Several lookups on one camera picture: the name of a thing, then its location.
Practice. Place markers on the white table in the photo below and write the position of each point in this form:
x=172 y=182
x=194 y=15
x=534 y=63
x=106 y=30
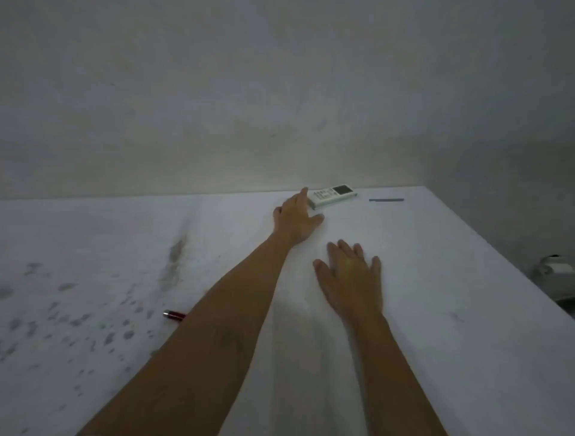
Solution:
x=449 y=269

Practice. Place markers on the person's right hand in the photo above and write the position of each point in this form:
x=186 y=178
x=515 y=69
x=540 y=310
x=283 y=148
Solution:
x=352 y=283

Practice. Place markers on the white appliance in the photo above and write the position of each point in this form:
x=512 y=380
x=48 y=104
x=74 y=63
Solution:
x=556 y=274

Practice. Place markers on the person's left forearm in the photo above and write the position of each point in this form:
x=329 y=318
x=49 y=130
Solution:
x=211 y=332

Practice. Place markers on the person's left hand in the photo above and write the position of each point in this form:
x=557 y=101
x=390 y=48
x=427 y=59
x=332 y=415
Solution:
x=294 y=220

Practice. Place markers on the white remote control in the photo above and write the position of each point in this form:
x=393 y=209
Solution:
x=334 y=195

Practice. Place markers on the red pen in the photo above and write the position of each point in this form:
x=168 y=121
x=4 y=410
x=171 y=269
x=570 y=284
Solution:
x=174 y=315

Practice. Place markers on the person's right forearm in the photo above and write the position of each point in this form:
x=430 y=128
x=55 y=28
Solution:
x=386 y=382

